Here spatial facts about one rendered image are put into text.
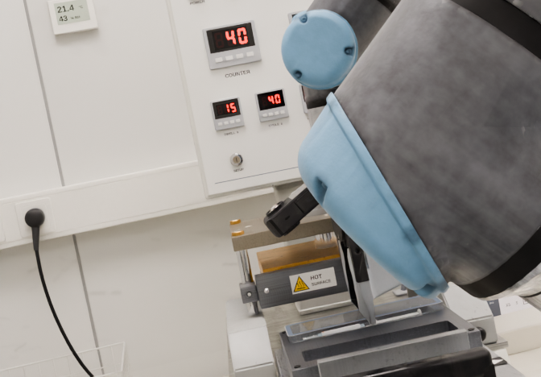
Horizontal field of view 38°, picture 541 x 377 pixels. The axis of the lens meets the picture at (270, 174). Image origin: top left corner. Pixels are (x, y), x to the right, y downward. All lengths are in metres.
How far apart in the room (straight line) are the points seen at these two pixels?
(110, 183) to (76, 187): 0.07
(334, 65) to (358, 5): 0.07
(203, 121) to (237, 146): 0.07
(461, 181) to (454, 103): 0.04
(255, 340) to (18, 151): 0.85
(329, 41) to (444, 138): 0.39
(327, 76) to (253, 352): 0.38
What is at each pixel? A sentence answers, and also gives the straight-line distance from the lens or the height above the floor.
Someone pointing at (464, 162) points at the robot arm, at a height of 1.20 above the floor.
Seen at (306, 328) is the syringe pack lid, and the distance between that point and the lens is 0.95.
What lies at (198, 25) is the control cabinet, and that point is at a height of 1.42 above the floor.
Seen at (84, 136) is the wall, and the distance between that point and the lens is 1.69.
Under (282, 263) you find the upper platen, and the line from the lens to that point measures 1.09.
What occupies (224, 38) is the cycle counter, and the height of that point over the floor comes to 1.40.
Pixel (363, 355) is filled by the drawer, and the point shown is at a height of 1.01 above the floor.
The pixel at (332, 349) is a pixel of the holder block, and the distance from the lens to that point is 0.90.
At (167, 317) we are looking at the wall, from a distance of 1.72.
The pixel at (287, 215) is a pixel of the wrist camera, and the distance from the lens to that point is 0.91.
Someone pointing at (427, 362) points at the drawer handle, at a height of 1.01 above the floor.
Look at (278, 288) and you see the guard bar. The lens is 1.06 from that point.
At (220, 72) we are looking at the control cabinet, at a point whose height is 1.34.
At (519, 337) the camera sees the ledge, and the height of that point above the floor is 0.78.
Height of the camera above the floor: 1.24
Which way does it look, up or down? 3 degrees down
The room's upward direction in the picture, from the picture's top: 11 degrees counter-clockwise
